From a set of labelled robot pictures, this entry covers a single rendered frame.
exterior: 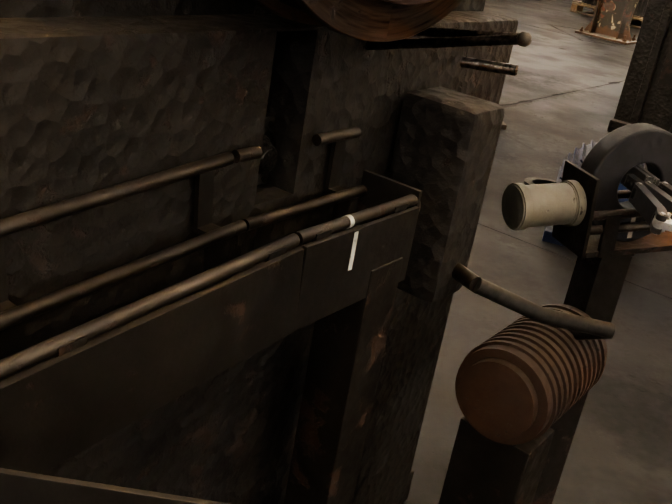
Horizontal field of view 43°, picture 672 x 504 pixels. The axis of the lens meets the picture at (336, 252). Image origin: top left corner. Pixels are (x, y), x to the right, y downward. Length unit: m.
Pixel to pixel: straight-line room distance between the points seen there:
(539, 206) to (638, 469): 0.95
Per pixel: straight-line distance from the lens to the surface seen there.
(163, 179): 0.72
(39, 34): 0.63
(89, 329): 0.60
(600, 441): 1.97
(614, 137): 1.14
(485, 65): 0.80
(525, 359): 1.03
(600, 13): 9.71
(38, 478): 0.44
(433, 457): 1.74
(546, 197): 1.09
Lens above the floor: 0.99
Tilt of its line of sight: 23 degrees down
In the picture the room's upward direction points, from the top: 10 degrees clockwise
